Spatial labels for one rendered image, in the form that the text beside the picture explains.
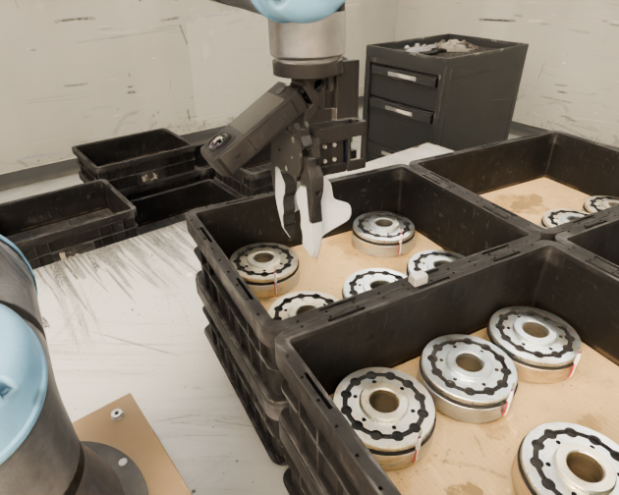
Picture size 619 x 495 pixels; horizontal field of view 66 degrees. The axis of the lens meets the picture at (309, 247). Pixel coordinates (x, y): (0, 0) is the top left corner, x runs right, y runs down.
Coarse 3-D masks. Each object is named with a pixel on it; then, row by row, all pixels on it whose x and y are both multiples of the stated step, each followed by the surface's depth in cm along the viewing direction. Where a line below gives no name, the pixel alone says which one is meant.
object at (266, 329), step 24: (384, 168) 82; (408, 168) 82; (456, 192) 74; (192, 216) 67; (504, 216) 67; (528, 240) 62; (216, 264) 58; (456, 264) 57; (240, 288) 53; (384, 288) 53; (264, 312) 49; (312, 312) 49; (264, 336) 48
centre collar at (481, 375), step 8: (456, 352) 53; (464, 352) 53; (472, 352) 53; (480, 352) 53; (448, 360) 52; (480, 360) 52; (488, 360) 52; (448, 368) 52; (456, 368) 51; (488, 368) 51; (464, 376) 50; (472, 376) 50; (480, 376) 50; (488, 376) 51
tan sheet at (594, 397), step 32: (544, 384) 54; (576, 384) 54; (608, 384) 54; (448, 416) 50; (512, 416) 50; (544, 416) 50; (576, 416) 50; (608, 416) 50; (448, 448) 47; (480, 448) 47; (512, 448) 47; (416, 480) 44; (448, 480) 44; (480, 480) 44; (512, 480) 44
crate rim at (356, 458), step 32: (512, 256) 58; (576, 256) 58; (416, 288) 53; (320, 320) 48; (352, 320) 49; (288, 352) 44; (320, 384) 41; (320, 416) 39; (352, 448) 36; (384, 480) 33
